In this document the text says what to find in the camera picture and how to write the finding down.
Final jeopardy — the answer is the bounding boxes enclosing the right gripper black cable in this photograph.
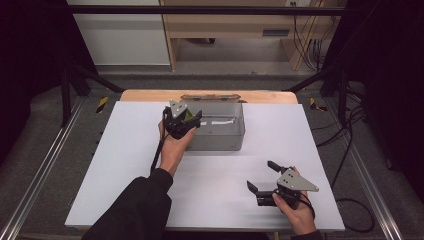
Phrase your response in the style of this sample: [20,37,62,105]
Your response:
[299,191,316,221]

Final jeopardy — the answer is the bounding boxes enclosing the white cabinet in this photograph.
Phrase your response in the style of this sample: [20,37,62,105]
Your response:
[66,0,171,66]

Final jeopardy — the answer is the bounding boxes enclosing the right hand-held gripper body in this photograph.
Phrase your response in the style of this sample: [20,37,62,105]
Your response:
[255,167,320,211]

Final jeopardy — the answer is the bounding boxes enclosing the bundle of black cables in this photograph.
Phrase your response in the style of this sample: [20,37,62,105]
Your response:
[291,2,334,72]

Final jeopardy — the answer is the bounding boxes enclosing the grey transparent storage box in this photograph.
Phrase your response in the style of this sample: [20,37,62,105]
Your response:
[179,93,247,152]

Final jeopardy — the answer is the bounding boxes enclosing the aluminium floor rail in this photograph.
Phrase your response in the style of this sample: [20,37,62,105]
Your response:
[324,99,405,240]
[0,97,85,240]

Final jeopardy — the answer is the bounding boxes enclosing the white table mat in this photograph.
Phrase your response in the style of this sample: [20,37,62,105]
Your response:
[64,100,346,233]

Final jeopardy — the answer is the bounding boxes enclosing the black floor cable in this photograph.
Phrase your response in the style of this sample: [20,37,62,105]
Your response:
[314,83,376,234]

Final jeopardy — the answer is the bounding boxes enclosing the yellow black tape marker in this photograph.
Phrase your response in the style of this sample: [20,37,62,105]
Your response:
[95,96,110,114]
[309,97,328,113]

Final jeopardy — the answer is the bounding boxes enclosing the person's right hand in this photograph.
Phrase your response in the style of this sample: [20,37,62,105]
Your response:
[271,166,318,236]

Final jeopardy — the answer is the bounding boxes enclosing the person's left hand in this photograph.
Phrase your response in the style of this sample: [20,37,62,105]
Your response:
[157,120,198,178]

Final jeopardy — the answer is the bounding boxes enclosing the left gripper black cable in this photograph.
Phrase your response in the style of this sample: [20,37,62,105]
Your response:
[149,108,169,175]

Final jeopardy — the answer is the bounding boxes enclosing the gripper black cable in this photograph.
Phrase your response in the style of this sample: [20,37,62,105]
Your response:
[299,191,316,221]
[149,108,169,175]

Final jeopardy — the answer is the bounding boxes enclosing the black frame crossbar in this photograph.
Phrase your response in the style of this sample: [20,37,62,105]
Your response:
[66,4,348,16]

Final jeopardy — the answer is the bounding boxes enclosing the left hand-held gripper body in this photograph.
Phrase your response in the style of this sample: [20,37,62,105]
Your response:
[162,100,203,141]

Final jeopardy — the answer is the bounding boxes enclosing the wooden desk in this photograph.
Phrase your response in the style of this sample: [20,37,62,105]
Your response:
[159,0,338,72]

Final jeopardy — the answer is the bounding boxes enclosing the black frame stand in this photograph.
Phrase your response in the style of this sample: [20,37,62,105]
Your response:
[283,64,351,125]
[59,63,125,128]

